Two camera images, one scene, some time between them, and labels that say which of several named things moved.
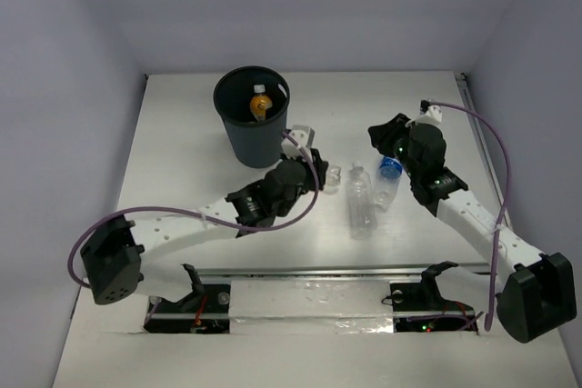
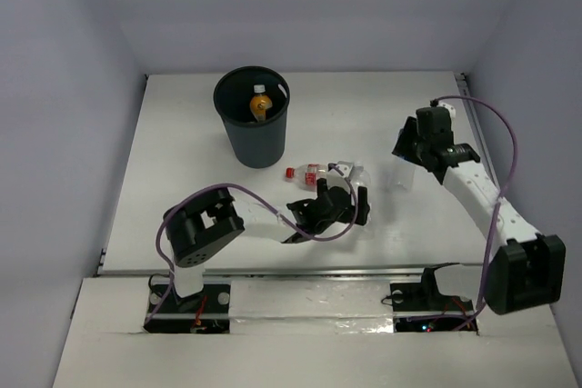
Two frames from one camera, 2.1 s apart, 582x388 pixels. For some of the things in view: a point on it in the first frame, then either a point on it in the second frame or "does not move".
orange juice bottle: (260, 103) does not move
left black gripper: (316, 167) to (342, 200)
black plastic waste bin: (252, 102) does not move
